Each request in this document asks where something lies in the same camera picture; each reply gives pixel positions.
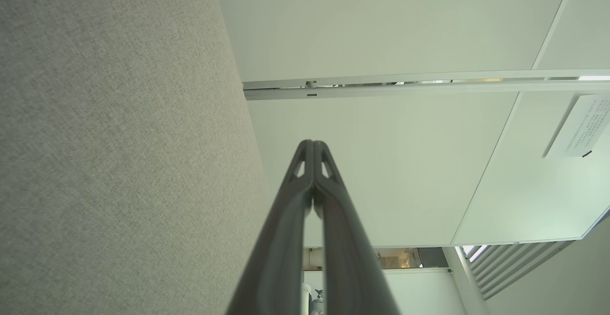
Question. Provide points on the white paper wall sign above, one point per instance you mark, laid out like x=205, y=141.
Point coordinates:
x=584, y=124

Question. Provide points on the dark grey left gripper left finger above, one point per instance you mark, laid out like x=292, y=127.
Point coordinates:
x=276, y=267

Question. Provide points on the white slatted louvre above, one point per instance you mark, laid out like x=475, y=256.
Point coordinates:
x=514, y=267

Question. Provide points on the grey partition joint post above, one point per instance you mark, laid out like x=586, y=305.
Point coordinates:
x=381, y=88

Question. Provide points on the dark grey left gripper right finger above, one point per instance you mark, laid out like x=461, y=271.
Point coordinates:
x=352, y=277

